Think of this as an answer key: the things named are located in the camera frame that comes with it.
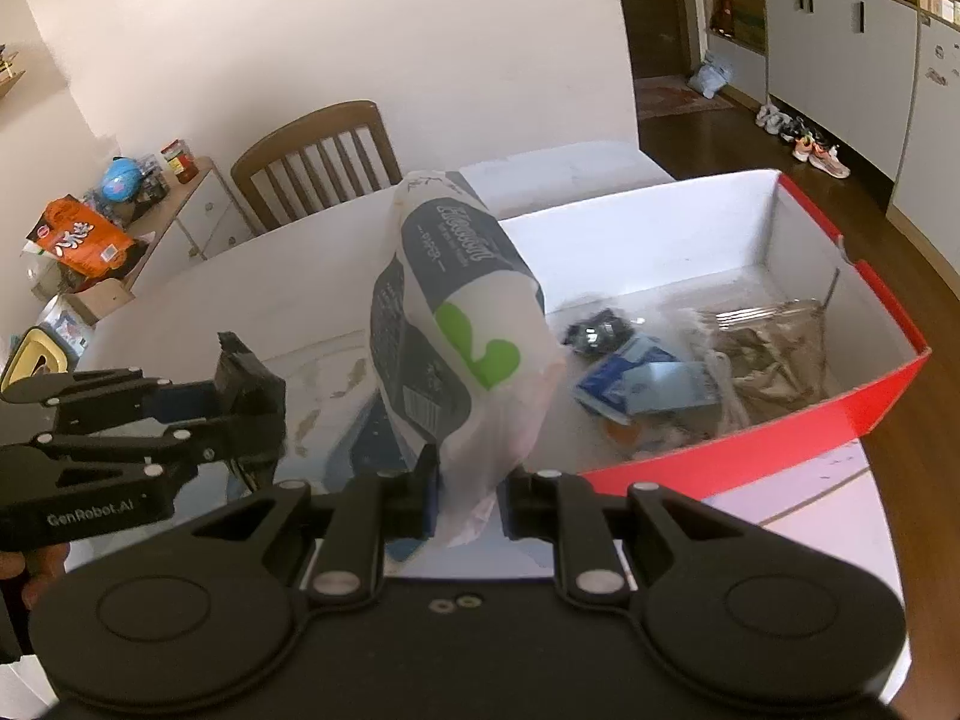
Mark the white side cabinet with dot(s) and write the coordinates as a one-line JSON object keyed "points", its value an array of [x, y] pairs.
{"points": [[193, 224]]}

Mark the silver foil snack bag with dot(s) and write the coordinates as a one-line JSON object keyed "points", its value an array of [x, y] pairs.
{"points": [[769, 360]]}

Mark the black wrapper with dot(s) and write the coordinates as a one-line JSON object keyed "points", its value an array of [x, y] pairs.
{"points": [[599, 335]]}

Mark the blue wet wipe pack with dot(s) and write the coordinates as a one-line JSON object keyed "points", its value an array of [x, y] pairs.
{"points": [[643, 377]]}

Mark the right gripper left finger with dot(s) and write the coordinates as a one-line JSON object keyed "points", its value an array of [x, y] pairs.
{"points": [[355, 525]]}

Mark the orange snack sachet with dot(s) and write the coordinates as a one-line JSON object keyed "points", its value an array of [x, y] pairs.
{"points": [[646, 438]]}

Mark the dark green snack packet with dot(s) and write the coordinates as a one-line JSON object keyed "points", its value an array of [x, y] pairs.
{"points": [[252, 409]]}

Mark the wooden chair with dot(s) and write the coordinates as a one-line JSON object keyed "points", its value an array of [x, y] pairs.
{"points": [[323, 159]]}

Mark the person left hand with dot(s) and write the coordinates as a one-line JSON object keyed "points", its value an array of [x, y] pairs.
{"points": [[41, 568]]}

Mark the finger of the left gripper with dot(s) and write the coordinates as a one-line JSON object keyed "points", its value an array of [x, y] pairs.
{"points": [[186, 445], [105, 399]]}

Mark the white canister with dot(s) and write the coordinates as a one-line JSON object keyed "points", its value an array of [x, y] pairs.
{"points": [[67, 326]]}

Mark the orange snack bag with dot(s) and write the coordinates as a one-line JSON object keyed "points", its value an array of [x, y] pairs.
{"points": [[83, 240]]}

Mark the grey wall cabinet unit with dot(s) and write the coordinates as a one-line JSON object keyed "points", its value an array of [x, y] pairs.
{"points": [[881, 76]]}

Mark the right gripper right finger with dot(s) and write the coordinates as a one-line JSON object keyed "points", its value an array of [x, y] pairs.
{"points": [[581, 526]]}

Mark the pink sneakers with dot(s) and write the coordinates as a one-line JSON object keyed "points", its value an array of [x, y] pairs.
{"points": [[808, 151]]}

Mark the white tissue pack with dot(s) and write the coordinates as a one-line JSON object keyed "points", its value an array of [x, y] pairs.
{"points": [[463, 355]]}

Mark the red cardboard shoe box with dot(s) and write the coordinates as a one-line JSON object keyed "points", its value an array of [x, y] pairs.
{"points": [[740, 271]]}

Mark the red sauce jar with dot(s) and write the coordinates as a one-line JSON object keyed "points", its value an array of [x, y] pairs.
{"points": [[180, 160]]}

